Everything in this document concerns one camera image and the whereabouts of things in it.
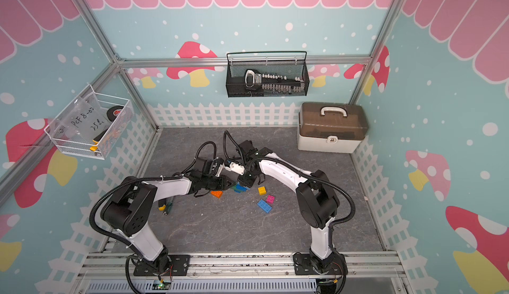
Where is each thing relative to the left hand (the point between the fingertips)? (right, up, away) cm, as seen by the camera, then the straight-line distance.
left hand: (233, 187), depth 92 cm
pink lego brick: (+18, -5, -3) cm, 19 cm away
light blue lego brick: (+4, 0, -3) cm, 5 cm away
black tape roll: (-47, +33, -13) cm, 58 cm away
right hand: (+6, +4, -4) cm, 8 cm away
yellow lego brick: (+14, -2, 0) cm, 14 cm away
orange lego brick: (-7, -3, -1) cm, 8 cm away
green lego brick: (+1, 0, -1) cm, 1 cm away
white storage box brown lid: (+50, +28, +2) cm, 57 cm away
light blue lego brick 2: (+15, -8, -4) cm, 17 cm away
